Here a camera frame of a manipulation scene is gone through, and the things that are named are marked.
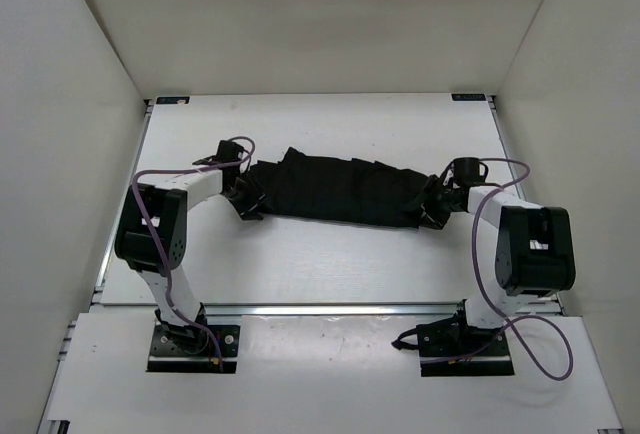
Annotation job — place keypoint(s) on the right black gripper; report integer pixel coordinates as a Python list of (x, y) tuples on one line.
[(431, 218)]

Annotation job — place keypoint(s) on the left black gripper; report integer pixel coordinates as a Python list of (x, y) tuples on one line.
[(256, 196)]

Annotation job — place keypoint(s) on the black skirt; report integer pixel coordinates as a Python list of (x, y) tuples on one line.
[(347, 191)]

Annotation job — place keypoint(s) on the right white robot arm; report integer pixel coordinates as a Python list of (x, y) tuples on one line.
[(534, 255)]

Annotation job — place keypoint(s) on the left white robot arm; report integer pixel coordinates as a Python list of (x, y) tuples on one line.
[(152, 233)]

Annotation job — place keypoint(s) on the right corner label sticker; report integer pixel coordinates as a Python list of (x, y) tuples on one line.
[(468, 97)]

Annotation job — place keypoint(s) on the corner label sticker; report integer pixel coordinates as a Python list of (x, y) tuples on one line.
[(468, 97), (172, 100)]

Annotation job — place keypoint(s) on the left corner label sticker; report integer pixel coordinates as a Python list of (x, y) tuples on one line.
[(172, 100)]

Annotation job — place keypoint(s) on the aluminium table rail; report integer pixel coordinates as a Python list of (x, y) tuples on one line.
[(331, 310)]

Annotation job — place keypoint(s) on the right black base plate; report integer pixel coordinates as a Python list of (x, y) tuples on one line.
[(449, 348)]

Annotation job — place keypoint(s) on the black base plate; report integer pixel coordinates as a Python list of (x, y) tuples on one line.
[(449, 348), (168, 353)]

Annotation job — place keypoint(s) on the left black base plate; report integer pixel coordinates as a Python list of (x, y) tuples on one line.
[(168, 353)]

